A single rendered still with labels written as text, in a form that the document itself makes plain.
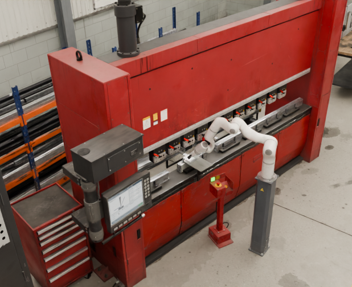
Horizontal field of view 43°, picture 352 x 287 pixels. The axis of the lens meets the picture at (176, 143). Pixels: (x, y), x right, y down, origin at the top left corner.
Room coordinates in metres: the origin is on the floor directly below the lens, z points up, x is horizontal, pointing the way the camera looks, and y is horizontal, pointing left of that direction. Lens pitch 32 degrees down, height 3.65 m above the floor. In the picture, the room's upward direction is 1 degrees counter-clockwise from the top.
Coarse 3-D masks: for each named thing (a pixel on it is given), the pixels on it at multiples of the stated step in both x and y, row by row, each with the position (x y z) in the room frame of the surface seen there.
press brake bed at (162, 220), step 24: (288, 144) 4.95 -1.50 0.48; (216, 168) 4.01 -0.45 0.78; (240, 168) 4.30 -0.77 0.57; (288, 168) 5.01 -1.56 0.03; (192, 192) 3.76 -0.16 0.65; (240, 192) 4.38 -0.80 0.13; (144, 216) 3.32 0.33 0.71; (168, 216) 3.53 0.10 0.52; (192, 216) 3.76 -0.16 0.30; (216, 216) 4.04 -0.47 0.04; (144, 240) 3.30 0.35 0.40; (168, 240) 3.57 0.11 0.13
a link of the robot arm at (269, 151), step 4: (268, 140) 3.56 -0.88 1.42; (272, 140) 3.55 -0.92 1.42; (264, 144) 3.53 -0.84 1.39; (268, 144) 3.48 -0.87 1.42; (272, 144) 3.48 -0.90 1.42; (276, 144) 3.53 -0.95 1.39; (264, 148) 3.46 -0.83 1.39; (268, 148) 3.44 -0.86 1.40; (272, 148) 3.44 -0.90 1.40; (264, 152) 3.45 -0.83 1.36; (268, 152) 3.43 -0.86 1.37; (272, 152) 3.42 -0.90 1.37; (264, 156) 3.48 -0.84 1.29; (268, 156) 3.44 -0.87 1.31; (272, 156) 3.44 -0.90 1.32; (264, 160) 3.51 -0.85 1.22; (268, 160) 3.48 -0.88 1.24; (272, 160) 3.49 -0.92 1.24; (268, 164) 3.49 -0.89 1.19; (272, 164) 3.49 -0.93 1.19
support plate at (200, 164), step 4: (196, 156) 3.94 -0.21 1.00; (196, 160) 3.86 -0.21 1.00; (200, 160) 3.86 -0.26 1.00; (204, 160) 3.86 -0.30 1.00; (188, 164) 3.80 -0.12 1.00; (192, 164) 3.79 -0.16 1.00; (196, 164) 3.79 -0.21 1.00; (200, 164) 3.79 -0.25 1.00; (204, 164) 3.78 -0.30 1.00; (208, 164) 3.78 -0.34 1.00; (196, 168) 3.72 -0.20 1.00; (200, 168) 3.71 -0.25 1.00; (204, 168) 3.71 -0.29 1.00
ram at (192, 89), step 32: (256, 32) 4.54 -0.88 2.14; (288, 32) 4.93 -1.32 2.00; (192, 64) 3.91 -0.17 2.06; (224, 64) 4.22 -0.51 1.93; (256, 64) 4.57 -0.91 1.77; (288, 64) 4.98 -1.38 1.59; (160, 96) 3.64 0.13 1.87; (192, 96) 3.91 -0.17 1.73; (224, 96) 4.23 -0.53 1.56; (256, 96) 4.60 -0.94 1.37; (160, 128) 3.63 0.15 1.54; (192, 128) 3.91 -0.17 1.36
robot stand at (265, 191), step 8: (256, 176) 3.55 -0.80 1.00; (256, 184) 3.54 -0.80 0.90; (264, 184) 3.47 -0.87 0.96; (272, 184) 3.47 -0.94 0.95; (256, 192) 3.52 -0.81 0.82; (264, 192) 3.46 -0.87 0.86; (272, 192) 3.49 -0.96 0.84; (256, 200) 3.51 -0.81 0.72; (264, 200) 3.46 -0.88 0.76; (272, 200) 3.51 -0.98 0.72; (256, 208) 3.50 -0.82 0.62; (264, 208) 3.45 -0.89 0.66; (272, 208) 3.53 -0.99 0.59; (256, 216) 3.50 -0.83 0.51; (264, 216) 3.45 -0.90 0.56; (256, 224) 3.49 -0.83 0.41; (264, 224) 3.45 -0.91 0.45; (256, 232) 3.49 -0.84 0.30; (264, 232) 3.45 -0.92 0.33; (256, 240) 3.48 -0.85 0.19; (264, 240) 3.45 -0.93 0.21; (248, 248) 3.53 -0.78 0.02; (256, 248) 3.47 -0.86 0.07; (264, 248) 3.46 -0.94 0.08
